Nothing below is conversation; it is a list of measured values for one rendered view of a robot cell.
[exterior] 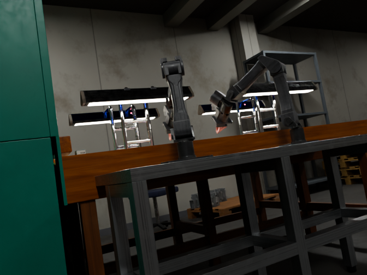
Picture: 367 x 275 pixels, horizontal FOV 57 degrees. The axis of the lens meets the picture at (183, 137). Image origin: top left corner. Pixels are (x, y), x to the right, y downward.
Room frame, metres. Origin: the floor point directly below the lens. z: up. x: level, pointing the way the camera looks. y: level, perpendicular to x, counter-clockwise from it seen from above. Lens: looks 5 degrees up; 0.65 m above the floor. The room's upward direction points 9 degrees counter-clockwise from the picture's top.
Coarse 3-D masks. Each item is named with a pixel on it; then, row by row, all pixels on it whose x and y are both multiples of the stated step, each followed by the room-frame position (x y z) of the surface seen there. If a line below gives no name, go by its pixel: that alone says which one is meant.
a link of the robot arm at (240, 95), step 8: (264, 56) 1.57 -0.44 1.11; (256, 64) 1.61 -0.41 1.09; (264, 64) 1.57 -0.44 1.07; (272, 64) 1.55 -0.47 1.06; (280, 64) 1.53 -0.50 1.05; (248, 72) 1.64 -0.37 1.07; (256, 72) 1.62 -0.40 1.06; (264, 72) 1.63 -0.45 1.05; (272, 72) 1.56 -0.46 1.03; (240, 80) 1.67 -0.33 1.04; (248, 80) 1.65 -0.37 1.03; (232, 88) 1.68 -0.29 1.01; (240, 88) 1.66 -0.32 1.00; (240, 96) 1.71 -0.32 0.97
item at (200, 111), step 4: (208, 104) 2.61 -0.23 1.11; (240, 104) 2.72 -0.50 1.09; (244, 104) 2.73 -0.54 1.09; (248, 104) 2.75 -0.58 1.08; (260, 104) 2.80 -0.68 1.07; (264, 104) 2.81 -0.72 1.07; (200, 108) 2.56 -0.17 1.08; (204, 108) 2.57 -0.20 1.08; (208, 108) 2.58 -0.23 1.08; (232, 108) 2.66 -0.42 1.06; (240, 108) 2.69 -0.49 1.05; (244, 108) 2.71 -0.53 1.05; (248, 108) 2.73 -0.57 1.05; (260, 108) 2.79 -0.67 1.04; (264, 108) 2.82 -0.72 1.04; (200, 112) 2.57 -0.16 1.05; (204, 112) 2.55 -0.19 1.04; (208, 112) 2.57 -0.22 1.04
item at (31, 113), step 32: (0, 0) 1.19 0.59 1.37; (32, 0) 1.24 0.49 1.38; (0, 32) 1.19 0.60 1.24; (32, 32) 1.23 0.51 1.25; (0, 64) 1.18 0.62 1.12; (32, 64) 1.23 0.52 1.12; (0, 96) 1.18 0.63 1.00; (32, 96) 1.22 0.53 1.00; (0, 128) 1.17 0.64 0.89; (32, 128) 1.22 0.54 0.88
